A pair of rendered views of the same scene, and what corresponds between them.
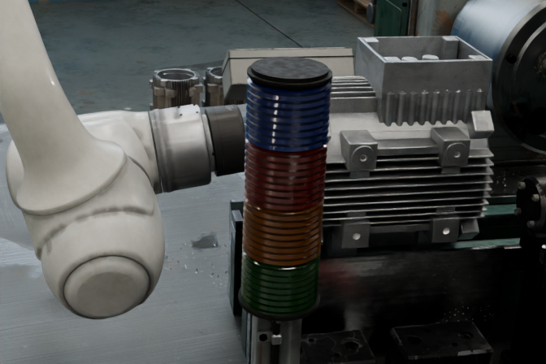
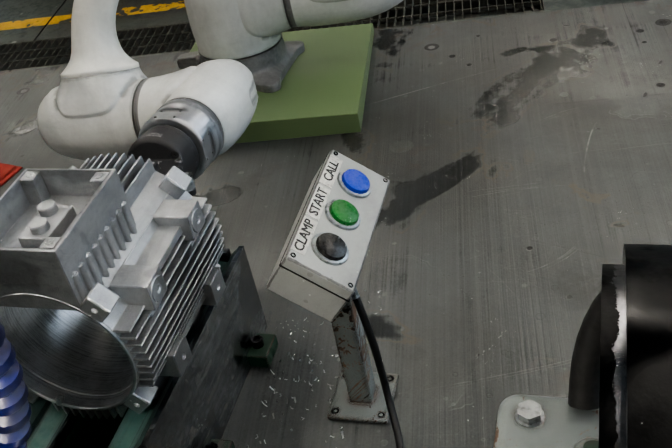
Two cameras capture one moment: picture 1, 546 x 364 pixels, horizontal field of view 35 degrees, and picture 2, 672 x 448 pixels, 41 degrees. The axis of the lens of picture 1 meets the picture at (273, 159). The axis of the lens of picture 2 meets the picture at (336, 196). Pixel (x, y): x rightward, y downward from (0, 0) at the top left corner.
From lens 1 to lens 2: 164 cm
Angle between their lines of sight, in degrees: 101
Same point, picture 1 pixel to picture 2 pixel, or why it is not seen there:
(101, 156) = (72, 64)
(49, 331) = (278, 217)
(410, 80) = (17, 204)
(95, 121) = (185, 75)
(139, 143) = (156, 104)
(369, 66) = (75, 184)
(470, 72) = not seen: outside the picture
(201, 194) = (509, 343)
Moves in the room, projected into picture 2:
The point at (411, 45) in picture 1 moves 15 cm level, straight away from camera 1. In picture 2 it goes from (84, 218) to (206, 264)
